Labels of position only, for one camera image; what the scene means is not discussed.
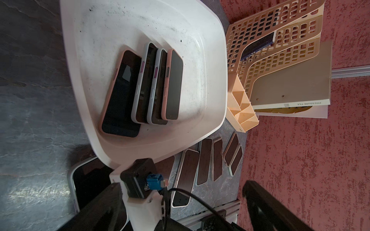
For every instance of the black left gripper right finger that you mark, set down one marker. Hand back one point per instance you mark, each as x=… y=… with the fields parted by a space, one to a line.
x=267 y=213

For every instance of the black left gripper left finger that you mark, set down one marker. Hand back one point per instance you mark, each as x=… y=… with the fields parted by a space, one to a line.
x=104 y=213

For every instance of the black phone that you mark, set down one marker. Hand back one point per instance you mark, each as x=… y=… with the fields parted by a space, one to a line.
x=205 y=151
x=87 y=180
x=217 y=159

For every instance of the white plastic storage box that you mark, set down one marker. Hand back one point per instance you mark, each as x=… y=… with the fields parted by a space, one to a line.
x=96 y=33

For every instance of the yellow paper envelope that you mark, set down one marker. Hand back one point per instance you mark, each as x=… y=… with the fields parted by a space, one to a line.
x=287 y=110

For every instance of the beige file folder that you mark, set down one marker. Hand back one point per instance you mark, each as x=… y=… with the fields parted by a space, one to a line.
x=305 y=84

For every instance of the dark blue booklet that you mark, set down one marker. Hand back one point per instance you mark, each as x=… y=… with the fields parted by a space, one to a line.
x=258 y=45

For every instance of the beige plastic desk organizer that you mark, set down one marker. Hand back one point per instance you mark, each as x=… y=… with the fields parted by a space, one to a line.
x=298 y=27

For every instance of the aluminium front rail frame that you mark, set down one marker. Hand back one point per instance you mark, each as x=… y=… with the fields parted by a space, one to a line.
x=206 y=221

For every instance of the right aluminium corner post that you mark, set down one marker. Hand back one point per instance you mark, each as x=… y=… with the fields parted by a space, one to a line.
x=350 y=72

